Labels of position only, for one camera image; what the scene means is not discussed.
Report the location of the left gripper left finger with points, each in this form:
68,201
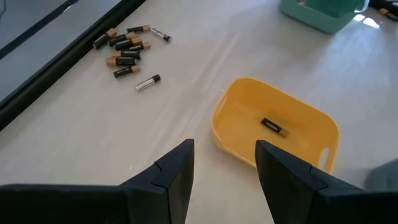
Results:
140,202

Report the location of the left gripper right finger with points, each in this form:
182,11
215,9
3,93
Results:
295,199

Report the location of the yellow plastic bin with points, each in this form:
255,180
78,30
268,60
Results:
242,130

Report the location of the mint green plastic bin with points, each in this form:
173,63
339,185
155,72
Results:
320,20

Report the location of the silver black-tipped battery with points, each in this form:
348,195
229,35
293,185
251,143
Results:
160,34
146,84

